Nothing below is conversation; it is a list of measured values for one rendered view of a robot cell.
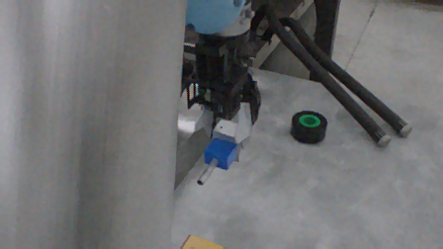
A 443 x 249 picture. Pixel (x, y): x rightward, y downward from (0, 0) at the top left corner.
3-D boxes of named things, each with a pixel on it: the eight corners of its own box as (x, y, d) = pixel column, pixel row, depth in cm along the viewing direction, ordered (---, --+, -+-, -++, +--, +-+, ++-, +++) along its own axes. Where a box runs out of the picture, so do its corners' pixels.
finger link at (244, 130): (230, 164, 69) (218, 115, 65) (245, 142, 73) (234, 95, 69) (248, 166, 68) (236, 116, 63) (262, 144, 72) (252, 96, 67)
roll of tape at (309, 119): (315, 120, 102) (317, 108, 100) (331, 140, 96) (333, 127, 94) (285, 125, 100) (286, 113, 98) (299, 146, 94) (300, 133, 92)
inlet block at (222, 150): (215, 200, 68) (214, 174, 64) (187, 190, 69) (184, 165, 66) (247, 150, 77) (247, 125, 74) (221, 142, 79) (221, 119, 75)
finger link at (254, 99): (234, 124, 70) (222, 76, 65) (238, 119, 71) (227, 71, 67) (261, 125, 68) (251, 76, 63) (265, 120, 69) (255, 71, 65)
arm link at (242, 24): (210, -13, 61) (264, -5, 58) (211, 17, 64) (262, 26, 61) (184, 4, 56) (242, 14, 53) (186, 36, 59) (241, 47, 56)
